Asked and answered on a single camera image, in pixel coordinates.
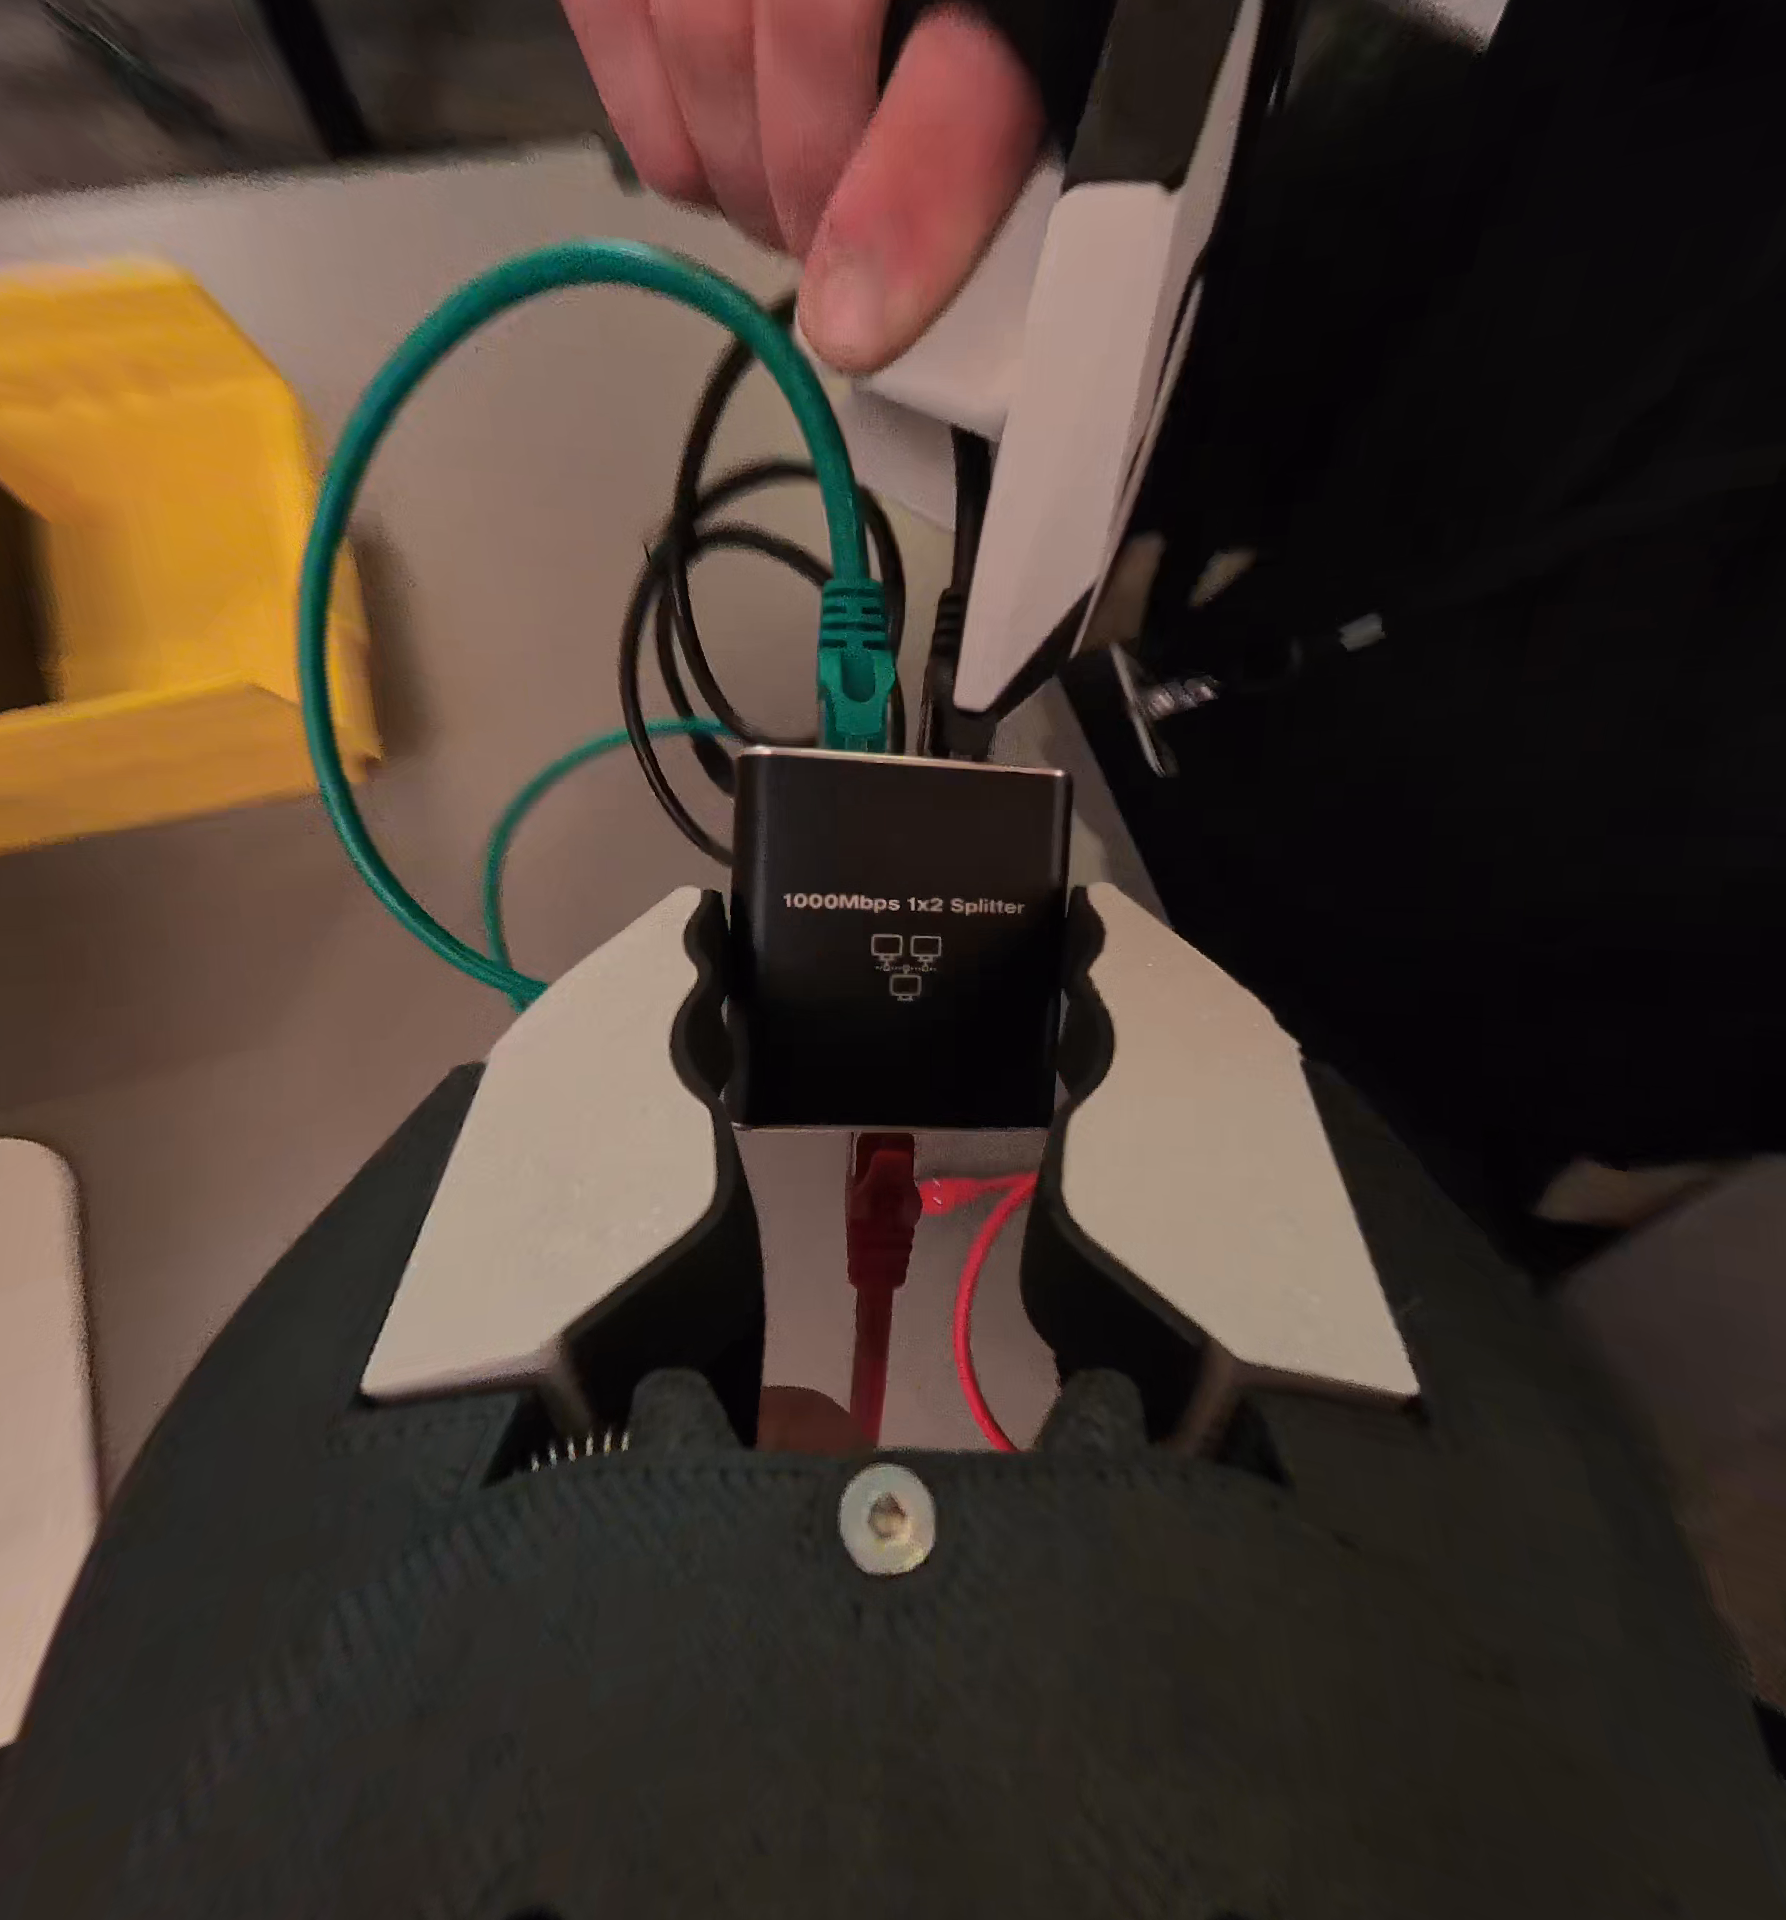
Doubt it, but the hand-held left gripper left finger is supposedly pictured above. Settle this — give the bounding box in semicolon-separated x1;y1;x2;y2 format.
360;885;764;1404

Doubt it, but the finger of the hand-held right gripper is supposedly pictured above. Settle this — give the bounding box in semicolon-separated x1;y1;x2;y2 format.
965;177;1226;720
851;164;1077;440

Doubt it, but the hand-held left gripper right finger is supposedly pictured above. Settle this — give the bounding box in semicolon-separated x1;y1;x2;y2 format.
1025;883;1425;1404

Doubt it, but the black cable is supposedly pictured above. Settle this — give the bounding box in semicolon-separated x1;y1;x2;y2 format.
620;301;1008;871

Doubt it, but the red twist tie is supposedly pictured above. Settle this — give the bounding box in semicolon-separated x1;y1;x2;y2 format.
914;1174;1043;1455

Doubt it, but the green cable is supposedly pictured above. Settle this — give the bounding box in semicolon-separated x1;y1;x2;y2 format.
297;241;896;1010

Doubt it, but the black ethernet splitter box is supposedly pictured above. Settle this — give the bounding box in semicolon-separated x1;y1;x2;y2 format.
728;747;1077;1130

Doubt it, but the person's right hand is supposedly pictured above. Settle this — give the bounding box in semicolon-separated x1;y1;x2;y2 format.
560;0;1048;374

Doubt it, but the yellow plastic bin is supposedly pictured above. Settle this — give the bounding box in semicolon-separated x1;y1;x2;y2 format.
0;258;387;872

